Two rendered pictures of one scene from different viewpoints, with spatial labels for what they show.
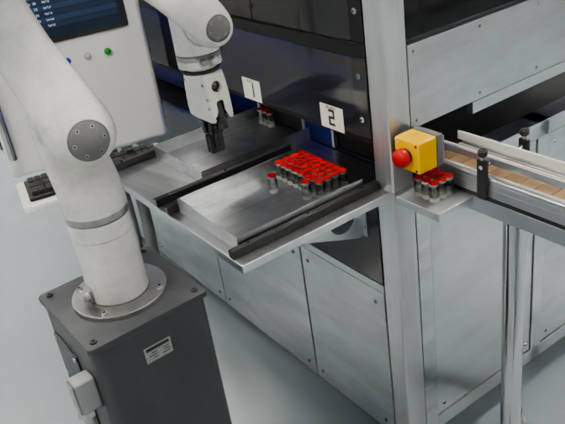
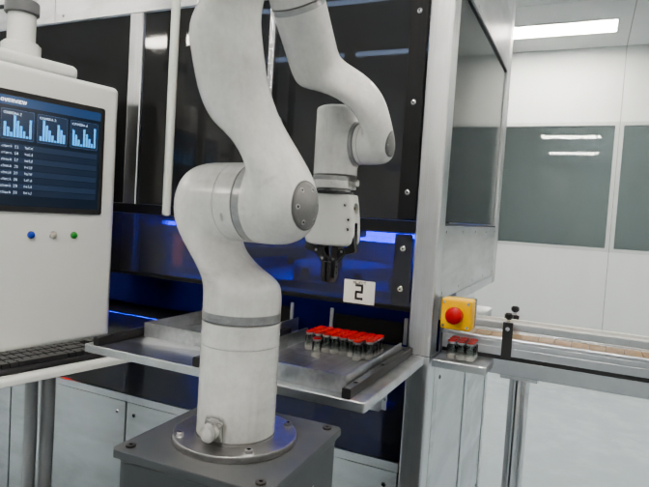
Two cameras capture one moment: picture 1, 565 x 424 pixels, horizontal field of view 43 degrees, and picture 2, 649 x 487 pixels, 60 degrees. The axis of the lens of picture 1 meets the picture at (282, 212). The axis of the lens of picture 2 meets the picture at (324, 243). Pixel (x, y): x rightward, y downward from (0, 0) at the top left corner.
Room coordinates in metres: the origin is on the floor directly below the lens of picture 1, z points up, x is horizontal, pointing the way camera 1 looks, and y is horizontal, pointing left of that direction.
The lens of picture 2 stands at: (0.45, 0.71, 1.21)
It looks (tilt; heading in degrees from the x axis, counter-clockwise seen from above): 3 degrees down; 327
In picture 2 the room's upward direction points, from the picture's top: 4 degrees clockwise
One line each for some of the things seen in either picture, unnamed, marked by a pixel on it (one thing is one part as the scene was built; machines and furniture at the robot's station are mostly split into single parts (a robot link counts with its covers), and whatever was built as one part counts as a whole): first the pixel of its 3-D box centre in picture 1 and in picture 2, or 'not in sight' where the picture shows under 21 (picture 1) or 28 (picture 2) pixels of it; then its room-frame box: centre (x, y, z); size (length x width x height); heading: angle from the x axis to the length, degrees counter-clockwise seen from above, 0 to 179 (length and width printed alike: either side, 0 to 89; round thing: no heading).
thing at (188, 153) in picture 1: (231, 142); (226, 326); (1.83, 0.11, 0.90); 0.34 x 0.26 x 0.04; 122
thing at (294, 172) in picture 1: (299, 178); (338, 344); (1.53, -0.05, 0.90); 0.18 x 0.02 x 0.05; 32
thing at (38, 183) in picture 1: (94, 169); (44, 355); (1.98, 0.53, 0.82); 0.40 x 0.14 x 0.02; 111
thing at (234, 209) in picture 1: (269, 195); (323, 355); (1.48, 0.02, 0.90); 0.34 x 0.26 x 0.04; 122
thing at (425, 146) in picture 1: (418, 150); (458, 312); (1.39, -0.30, 0.99); 0.08 x 0.07 x 0.07; 122
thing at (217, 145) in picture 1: (218, 137); (337, 265); (1.33, 0.10, 1.12); 0.03 x 0.03 x 0.07; 32
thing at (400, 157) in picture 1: (403, 157); (454, 315); (1.37, -0.27, 0.99); 0.04 x 0.04 x 0.04; 32
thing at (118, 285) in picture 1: (108, 254); (238, 378); (1.23, 0.35, 0.95); 0.19 x 0.19 x 0.18
